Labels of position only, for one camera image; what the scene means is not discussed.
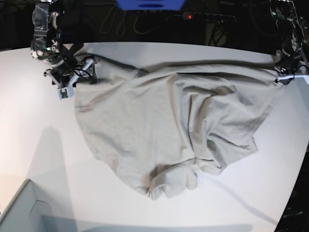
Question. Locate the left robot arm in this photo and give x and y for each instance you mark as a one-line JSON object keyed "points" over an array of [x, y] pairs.
{"points": [[288, 23]]}

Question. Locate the grey t-shirt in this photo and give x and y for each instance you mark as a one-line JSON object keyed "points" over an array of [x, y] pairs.
{"points": [[157, 128]]}

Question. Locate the blue bin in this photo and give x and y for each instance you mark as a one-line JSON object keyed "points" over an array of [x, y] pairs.
{"points": [[140, 5]]}

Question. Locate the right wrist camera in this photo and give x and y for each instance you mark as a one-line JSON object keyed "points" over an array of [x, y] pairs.
{"points": [[66, 92]]}

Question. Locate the white box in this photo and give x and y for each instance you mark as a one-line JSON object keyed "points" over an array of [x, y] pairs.
{"points": [[34, 210]]}

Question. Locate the black power strip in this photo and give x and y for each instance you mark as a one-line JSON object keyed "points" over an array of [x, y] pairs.
{"points": [[210, 18]]}

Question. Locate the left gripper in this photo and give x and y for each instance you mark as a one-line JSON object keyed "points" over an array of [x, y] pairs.
{"points": [[289, 70]]}

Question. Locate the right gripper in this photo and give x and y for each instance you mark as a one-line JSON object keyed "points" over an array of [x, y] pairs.
{"points": [[64, 73]]}

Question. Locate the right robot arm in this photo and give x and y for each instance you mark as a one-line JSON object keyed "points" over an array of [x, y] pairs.
{"points": [[60, 31]]}

